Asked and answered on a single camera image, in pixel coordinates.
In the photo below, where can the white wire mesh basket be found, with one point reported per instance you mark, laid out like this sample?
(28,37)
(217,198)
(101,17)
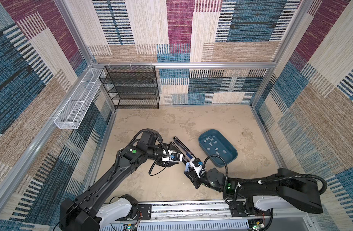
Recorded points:
(74,110)

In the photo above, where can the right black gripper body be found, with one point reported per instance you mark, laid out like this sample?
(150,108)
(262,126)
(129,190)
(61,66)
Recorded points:
(197,182)

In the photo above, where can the black wire mesh shelf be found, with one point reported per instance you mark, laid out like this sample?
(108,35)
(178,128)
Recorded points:
(131,87)

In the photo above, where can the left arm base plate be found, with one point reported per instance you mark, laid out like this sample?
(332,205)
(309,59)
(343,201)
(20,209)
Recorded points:
(140,212)

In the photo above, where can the teal plastic tray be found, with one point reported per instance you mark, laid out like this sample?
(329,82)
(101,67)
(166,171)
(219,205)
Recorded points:
(220,142)

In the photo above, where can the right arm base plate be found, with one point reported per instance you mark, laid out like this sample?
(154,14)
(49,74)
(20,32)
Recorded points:
(239,210)

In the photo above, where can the aluminium mounting rail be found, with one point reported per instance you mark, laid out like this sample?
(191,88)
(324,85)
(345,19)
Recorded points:
(211,215)

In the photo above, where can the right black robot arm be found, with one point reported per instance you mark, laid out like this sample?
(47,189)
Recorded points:
(285,189)

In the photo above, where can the black stapler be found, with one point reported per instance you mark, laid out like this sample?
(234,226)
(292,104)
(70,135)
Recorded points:
(178,150)

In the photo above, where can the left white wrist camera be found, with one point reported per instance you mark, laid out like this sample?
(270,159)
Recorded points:
(172,157)

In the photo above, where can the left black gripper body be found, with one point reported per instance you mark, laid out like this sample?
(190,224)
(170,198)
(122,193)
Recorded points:
(159,162)

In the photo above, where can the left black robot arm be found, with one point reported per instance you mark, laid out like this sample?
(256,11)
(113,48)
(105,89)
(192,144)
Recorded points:
(88,211)

